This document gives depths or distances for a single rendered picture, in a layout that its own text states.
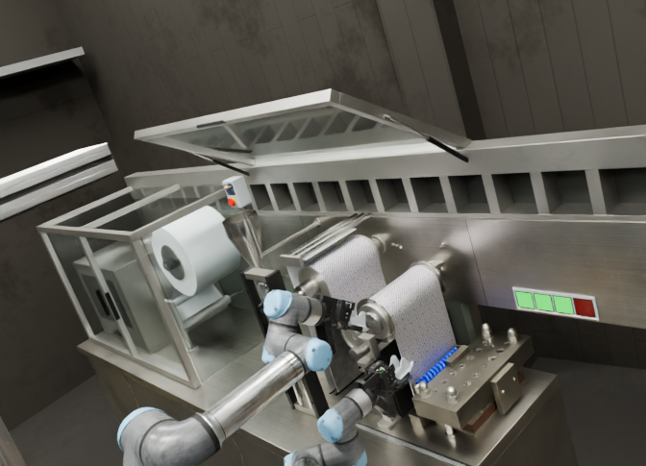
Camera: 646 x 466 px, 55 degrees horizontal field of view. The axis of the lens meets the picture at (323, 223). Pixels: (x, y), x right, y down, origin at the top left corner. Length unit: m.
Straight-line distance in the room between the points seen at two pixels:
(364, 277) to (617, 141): 0.90
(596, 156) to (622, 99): 1.44
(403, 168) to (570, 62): 1.30
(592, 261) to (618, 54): 1.43
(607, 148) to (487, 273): 0.57
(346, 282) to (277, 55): 2.25
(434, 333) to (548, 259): 0.43
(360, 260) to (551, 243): 0.62
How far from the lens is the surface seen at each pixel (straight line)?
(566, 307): 1.88
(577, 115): 3.14
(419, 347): 1.95
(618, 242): 1.71
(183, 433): 1.42
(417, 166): 1.96
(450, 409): 1.82
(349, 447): 1.78
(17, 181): 0.94
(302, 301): 1.67
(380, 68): 3.56
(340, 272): 2.01
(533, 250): 1.84
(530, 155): 1.72
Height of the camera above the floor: 2.09
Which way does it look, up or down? 16 degrees down
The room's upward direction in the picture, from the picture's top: 18 degrees counter-clockwise
